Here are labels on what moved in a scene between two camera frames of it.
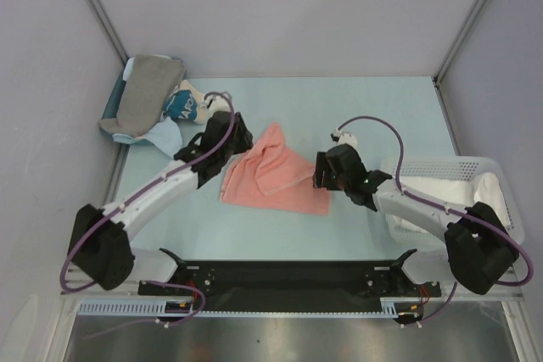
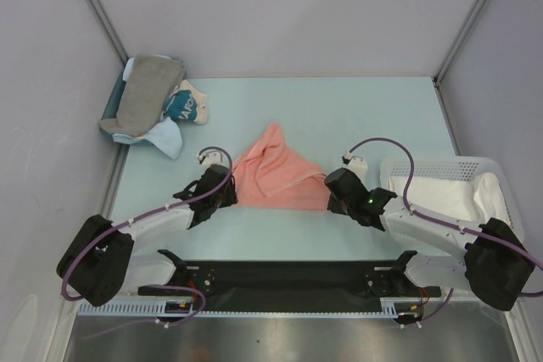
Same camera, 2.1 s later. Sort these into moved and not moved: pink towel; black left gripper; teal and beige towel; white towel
Moved: black left gripper
Not moved: white towel; teal and beige towel; pink towel
